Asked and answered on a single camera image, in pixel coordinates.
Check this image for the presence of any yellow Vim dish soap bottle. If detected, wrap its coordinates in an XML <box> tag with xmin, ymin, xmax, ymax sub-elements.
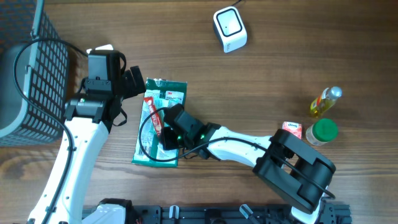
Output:
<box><xmin>310</xmin><ymin>86</ymin><xmax>343</xmax><ymax>118</ymax></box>

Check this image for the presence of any dark grey mesh basket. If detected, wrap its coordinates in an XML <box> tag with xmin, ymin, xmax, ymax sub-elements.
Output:
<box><xmin>1</xmin><ymin>1</ymin><xmax>69</xmax><ymax>146</ymax></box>

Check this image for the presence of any camera cable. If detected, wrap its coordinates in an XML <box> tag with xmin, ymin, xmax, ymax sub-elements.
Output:
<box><xmin>138</xmin><ymin>106</ymin><xmax>336</xmax><ymax>224</ymax></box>
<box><xmin>12</xmin><ymin>37</ymin><xmax>90</xmax><ymax>224</ymax></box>

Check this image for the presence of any orange Kleenex tissue pack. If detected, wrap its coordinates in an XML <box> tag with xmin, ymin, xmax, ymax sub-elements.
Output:
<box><xmin>282</xmin><ymin>121</ymin><xmax>303</xmax><ymax>139</ymax></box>

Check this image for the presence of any green lid jar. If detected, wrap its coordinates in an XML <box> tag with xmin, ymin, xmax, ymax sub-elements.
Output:
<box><xmin>305</xmin><ymin>118</ymin><xmax>339</xmax><ymax>146</ymax></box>

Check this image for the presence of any right camera cable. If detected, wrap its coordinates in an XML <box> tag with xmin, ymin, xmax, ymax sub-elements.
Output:
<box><xmin>138</xmin><ymin>106</ymin><xmax>336</xmax><ymax>224</ymax></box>

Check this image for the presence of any red Nescafe sachet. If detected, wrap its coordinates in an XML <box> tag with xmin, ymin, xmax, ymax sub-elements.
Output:
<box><xmin>143</xmin><ymin>96</ymin><xmax>165</xmax><ymax>138</ymax></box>

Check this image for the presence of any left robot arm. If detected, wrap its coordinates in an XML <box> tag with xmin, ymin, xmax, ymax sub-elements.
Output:
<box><xmin>27</xmin><ymin>50</ymin><xmax>146</xmax><ymax>223</ymax></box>

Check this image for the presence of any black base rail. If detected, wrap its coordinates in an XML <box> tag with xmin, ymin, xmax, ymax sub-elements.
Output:
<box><xmin>82</xmin><ymin>203</ymin><xmax>353</xmax><ymax>224</ymax></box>

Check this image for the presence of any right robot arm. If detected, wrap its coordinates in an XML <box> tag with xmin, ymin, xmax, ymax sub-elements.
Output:
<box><xmin>160</xmin><ymin>104</ymin><xmax>336</xmax><ymax>223</ymax></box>

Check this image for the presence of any white barcode scanner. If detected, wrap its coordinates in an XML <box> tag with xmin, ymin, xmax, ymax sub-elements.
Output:
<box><xmin>213</xmin><ymin>6</ymin><xmax>248</xmax><ymax>54</ymax></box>

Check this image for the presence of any left camera cable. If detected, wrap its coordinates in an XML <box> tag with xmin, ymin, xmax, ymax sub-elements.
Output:
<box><xmin>12</xmin><ymin>37</ymin><xmax>90</xmax><ymax>224</ymax></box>

